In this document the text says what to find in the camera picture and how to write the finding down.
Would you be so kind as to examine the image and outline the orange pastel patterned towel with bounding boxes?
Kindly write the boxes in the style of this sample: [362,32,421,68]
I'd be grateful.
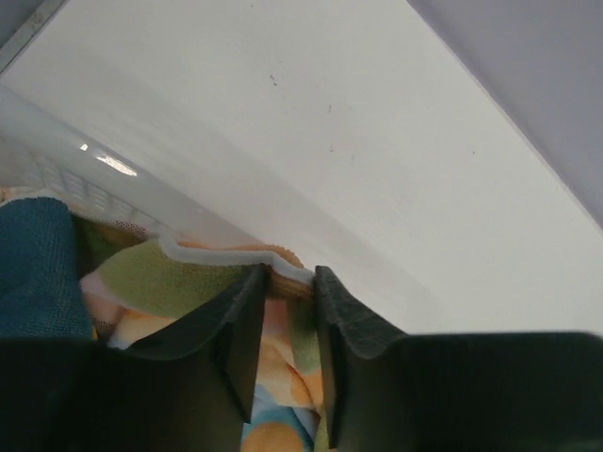
[0,186,331,452]

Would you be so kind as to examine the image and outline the dark blue towel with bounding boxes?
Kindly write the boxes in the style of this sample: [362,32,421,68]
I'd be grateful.
[1,197,93,340]

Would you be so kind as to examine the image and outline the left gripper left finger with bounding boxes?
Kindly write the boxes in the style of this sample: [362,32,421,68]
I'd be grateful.
[1,266,269,451]

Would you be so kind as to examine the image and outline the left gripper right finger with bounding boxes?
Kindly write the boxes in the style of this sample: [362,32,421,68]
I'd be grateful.
[314,266,602,451]

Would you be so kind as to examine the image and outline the left white plastic basket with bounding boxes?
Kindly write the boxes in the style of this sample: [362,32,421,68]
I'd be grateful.
[0,82,284,255]

